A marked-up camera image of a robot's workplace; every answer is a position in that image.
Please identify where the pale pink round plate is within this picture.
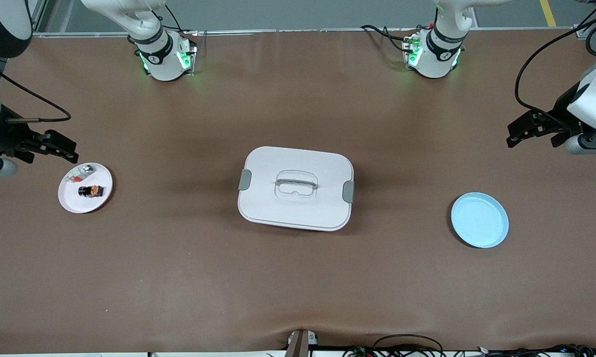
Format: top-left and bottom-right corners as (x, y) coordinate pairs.
(58, 162), (114, 214)

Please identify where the light blue round plate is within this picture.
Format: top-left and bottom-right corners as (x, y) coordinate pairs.
(450, 192), (510, 249)

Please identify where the white lidded storage box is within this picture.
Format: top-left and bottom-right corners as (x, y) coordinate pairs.
(237, 146), (355, 232)

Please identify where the silver and red switch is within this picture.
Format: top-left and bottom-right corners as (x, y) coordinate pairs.
(66, 165), (96, 184)

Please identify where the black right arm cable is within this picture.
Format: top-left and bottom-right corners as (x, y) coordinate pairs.
(0, 56), (72, 123)

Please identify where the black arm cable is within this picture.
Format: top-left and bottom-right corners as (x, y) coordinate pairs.
(0, 56), (72, 123)
(515, 2), (596, 122)

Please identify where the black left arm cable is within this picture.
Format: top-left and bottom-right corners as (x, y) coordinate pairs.
(515, 2), (596, 122)

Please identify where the aluminium frame profile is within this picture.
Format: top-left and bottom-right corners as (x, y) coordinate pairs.
(575, 0), (596, 38)
(28, 0), (48, 33)

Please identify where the black base power cable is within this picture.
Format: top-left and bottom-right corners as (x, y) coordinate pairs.
(361, 24), (430, 50)

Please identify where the black cable tangle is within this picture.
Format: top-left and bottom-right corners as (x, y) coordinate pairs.
(342, 344), (596, 357)

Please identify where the black looped cable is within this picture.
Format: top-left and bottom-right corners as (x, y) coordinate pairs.
(372, 335), (444, 357)

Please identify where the aluminium camera post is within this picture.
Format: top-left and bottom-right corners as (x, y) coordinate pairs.
(284, 329), (311, 357)

